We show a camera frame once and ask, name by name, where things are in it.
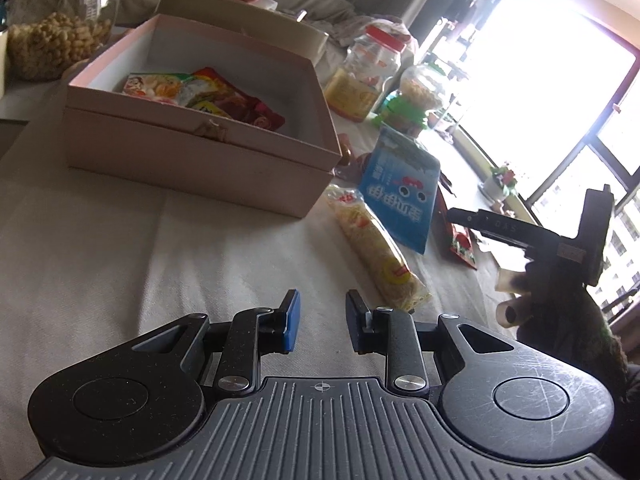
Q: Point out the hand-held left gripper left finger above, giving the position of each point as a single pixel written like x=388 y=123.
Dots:
x=291 y=322

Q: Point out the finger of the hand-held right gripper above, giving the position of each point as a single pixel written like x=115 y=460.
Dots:
x=495 y=225

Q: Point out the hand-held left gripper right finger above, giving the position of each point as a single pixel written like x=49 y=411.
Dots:
x=354 y=325

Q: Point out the pink cardboard box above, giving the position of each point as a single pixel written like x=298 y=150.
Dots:
x=200 y=170

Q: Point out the small red snack packet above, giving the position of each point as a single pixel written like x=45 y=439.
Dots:
x=460 y=247

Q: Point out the small potted plant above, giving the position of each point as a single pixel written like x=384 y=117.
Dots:
x=500 y=182

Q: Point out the pale paper roll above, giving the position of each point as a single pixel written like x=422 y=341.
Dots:
x=510 y=314
x=510 y=280

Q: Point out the long yellow noodle packet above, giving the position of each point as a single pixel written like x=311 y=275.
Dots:
x=375 y=245

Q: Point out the blue snack packet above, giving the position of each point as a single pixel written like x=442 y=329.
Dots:
x=400 y=185

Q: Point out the window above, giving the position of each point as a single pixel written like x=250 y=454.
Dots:
x=540 y=85

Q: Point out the green-lidded plastic jar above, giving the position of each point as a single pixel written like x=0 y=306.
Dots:
x=420 y=85

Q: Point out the red sausage snack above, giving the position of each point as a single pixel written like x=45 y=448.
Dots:
x=346 y=152

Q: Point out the red-lidded plastic jar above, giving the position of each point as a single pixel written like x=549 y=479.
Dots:
x=350 y=90

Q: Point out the green and white snack packet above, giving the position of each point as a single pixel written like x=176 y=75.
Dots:
x=192 y=91

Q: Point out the orange and white snack packet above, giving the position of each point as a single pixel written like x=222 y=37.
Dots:
x=150 y=87

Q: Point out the glass jar of peanuts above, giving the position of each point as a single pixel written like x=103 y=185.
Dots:
x=55 y=40

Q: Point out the teal container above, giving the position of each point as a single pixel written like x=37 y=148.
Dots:
x=3 y=5

